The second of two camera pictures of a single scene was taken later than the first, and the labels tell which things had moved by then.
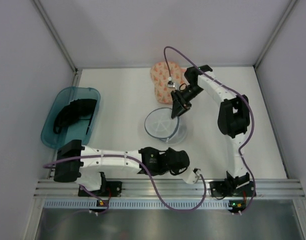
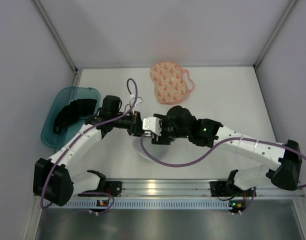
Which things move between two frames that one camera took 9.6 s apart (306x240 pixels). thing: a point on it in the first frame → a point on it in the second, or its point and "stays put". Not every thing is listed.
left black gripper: x=179 y=160 → x=136 y=124
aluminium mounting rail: x=172 y=189 stays put
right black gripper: x=181 y=102 → x=163 y=133
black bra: x=81 y=109 stays put
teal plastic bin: x=76 y=129 stays put
